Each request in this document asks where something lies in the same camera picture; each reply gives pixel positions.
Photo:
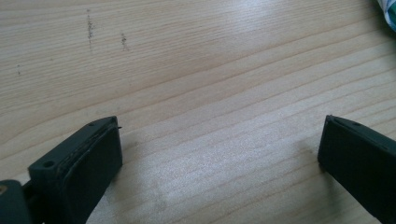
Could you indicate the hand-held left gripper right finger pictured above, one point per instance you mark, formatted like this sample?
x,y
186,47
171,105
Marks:
x,y
361,158

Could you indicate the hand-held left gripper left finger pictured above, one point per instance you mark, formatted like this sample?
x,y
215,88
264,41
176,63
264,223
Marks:
x,y
77,165

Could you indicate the green and white patterned cloth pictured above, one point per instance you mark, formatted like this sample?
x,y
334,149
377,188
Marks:
x,y
389,11

